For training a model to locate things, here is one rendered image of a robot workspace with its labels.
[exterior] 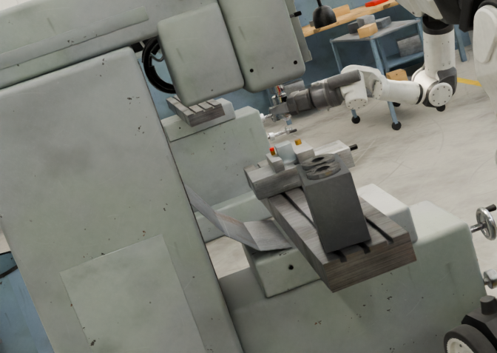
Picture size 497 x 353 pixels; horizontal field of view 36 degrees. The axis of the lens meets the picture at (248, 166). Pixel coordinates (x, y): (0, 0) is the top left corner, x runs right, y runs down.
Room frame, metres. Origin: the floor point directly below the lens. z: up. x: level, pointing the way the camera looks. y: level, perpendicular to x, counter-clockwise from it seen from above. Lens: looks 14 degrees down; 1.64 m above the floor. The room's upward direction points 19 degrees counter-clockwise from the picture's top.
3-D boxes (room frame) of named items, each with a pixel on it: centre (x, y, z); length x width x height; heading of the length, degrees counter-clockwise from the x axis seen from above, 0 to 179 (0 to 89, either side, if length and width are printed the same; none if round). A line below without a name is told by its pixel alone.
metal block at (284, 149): (2.54, -0.14, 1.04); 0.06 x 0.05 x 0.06; 3
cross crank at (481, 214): (2.36, -0.65, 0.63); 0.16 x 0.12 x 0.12; 96
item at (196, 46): (2.29, 0.04, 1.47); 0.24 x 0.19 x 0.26; 6
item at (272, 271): (2.31, -0.16, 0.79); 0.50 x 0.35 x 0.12; 96
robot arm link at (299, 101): (2.28, -0.24, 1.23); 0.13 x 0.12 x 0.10; 160
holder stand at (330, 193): (1.91, -0.18, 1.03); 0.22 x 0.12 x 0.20; 178
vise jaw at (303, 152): (2.54, -0.19, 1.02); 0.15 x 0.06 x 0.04; 3
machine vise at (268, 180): (2.54, -0.17, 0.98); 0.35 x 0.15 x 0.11; 93
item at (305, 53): (2.32, -0.27, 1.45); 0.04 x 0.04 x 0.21; 6
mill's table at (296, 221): (2.38, -0.15, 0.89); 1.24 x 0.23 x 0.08; 6
